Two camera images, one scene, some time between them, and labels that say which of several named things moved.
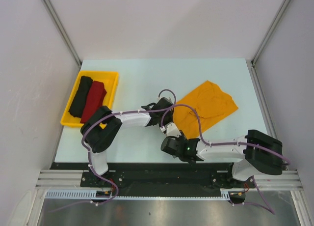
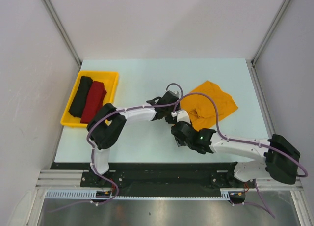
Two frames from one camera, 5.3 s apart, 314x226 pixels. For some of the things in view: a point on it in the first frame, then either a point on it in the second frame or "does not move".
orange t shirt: [213, 104] does not move
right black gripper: [183, 138] to [179, 142]
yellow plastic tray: [110, 79] does not move
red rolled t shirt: [94, 101] does not move
